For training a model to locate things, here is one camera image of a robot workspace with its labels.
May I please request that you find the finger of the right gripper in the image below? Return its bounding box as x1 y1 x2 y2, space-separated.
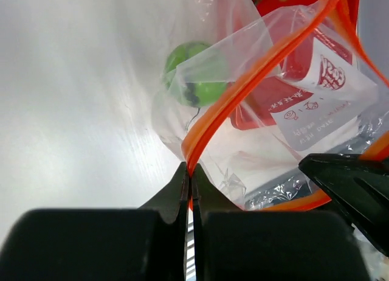
298 154 388 256

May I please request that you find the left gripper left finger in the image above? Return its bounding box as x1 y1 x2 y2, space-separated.
1 164 190 280

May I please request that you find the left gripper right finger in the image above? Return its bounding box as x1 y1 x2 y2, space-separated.
191 165 370 280

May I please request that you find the clear orange zip top bag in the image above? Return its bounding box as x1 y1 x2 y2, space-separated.
151 0 388 210

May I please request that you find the green toy watermelon ball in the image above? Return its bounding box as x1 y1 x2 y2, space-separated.
162 41 228 108

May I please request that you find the red plastic tray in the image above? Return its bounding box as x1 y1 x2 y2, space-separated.
217 0 363 130

